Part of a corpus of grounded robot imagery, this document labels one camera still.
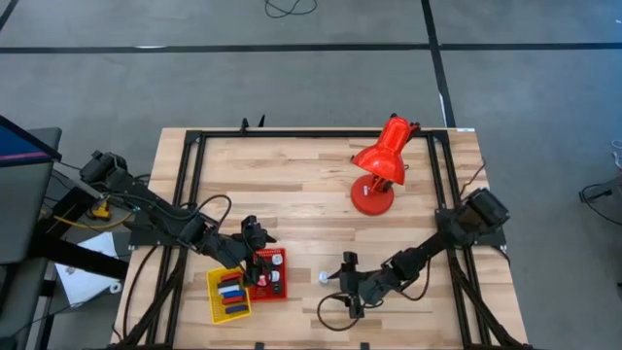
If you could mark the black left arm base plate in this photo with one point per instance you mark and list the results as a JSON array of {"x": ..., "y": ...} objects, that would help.
[{"x": 141, "y": 238}]

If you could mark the yellow black clamp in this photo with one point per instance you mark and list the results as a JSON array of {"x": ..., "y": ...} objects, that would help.
[{"x": 102, "y": 211}]

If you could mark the red desk lamp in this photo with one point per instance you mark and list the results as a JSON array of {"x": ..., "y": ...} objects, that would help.
[{"x": 384, "y": 155}]

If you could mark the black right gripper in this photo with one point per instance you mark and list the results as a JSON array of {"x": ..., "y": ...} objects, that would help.
[{"x": 364, "y": 287}]

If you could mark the white paper sheet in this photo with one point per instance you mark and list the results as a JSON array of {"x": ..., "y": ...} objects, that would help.
[{"x": 82, "y": 287}]

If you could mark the black digital clock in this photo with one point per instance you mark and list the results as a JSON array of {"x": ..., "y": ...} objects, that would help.
[{"x": 229, "y": 282}]

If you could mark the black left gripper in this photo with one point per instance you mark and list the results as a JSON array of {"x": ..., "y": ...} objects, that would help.
[{"x": 250, "y": 243}]

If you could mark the black metal table frame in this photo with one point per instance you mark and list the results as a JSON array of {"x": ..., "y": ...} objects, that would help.
[{"x": 316, "y": 133}]

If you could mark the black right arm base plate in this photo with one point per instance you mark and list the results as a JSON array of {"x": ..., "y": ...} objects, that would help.
[{"x": 495, "y": 240}]

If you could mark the gray computer monitor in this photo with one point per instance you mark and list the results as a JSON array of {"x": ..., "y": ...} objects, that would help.
[{"x": 24, "y": 204}]

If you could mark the yellow plastic basket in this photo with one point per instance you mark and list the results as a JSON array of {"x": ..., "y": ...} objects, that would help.
[{"x": 212, "y": 301}]

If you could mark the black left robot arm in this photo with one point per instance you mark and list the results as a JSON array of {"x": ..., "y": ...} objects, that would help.
[{"x": 155, "y": 211}]

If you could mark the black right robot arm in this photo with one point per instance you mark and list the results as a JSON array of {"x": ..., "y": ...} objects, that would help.
[{"x": 437, "y": 243}]

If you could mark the black stand beam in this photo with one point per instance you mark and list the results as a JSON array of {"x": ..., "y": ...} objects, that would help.
[{"x": 82, "y": 257}]

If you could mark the white tape roll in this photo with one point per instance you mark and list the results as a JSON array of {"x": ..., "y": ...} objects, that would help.
[{"x": 111, "y": 288}]

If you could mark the teal white charger cube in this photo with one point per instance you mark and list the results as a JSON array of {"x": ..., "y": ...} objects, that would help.
[{"x": 323, "y": 277}]

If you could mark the red plastic basket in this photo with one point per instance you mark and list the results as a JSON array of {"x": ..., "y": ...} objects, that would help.
[{"x": 256, "y": 295}]

